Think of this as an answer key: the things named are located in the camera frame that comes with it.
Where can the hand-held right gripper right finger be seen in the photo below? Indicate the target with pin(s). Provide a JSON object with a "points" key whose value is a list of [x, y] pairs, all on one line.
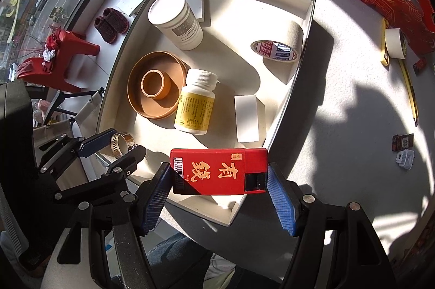
{"points": [[282, 204]]}

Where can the white folding stand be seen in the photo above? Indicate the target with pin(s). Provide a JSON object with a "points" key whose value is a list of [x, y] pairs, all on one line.
{"points": [[86, 112]]}

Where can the brown round plastic dish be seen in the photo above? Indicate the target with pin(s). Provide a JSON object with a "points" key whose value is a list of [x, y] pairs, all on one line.
{"points": [[142, 105]]}

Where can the short yellow stick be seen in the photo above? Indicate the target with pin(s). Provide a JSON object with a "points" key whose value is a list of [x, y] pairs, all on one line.
{"points": [[385, 54]]}

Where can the dark red knitted slipper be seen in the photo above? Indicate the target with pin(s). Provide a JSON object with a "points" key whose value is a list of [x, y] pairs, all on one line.
{"points": [[115, 20], [103, 30]]}

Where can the red box gold characters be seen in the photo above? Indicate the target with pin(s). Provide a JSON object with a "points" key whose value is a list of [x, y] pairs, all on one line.
{"points": [[217, 173]]}

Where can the white bottle yellow label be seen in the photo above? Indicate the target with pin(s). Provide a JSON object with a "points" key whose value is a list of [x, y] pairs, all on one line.
{"points": [[195, 109]]}

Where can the yellow utility knife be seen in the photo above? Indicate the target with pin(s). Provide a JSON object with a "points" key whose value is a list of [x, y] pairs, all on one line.
{"points": [[409, 92]]}

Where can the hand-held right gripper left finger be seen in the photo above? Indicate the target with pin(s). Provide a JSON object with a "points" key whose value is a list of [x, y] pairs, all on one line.
{"points": [[154, 204]]}

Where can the red plastic stool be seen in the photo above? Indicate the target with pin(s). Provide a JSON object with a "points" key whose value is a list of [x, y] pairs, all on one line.
{"points": [[68, 47]]}

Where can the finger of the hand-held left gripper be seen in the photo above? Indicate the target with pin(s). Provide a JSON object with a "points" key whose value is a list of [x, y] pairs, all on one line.
{"points": [[127, 163], [97, 142]]}

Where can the grey plug adapter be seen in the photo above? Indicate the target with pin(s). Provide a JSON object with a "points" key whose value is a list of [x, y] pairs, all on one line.
{"points": [[405, 159]]}

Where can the cream masking tape roll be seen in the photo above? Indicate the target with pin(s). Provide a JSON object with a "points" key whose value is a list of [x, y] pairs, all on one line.
{"points": [[394, 42]]}

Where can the white bottle grey label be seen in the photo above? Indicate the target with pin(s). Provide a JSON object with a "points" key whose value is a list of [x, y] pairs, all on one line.
{"points": [[176, 22]]}

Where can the white tray box grey rim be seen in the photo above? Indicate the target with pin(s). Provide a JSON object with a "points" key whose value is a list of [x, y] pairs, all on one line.
{"points": [[238, 20]]}

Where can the white rectangular block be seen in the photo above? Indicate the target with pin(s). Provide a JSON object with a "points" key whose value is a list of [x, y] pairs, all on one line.
{"points": [[246, 119], [196, 5]]}

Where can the small dark red box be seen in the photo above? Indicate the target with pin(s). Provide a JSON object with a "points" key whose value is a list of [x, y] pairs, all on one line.
{"points": [[402, 142]]}

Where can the beige packing tape roll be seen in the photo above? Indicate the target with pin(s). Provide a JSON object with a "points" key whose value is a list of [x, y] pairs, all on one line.
{"points": [[285, 41]]}

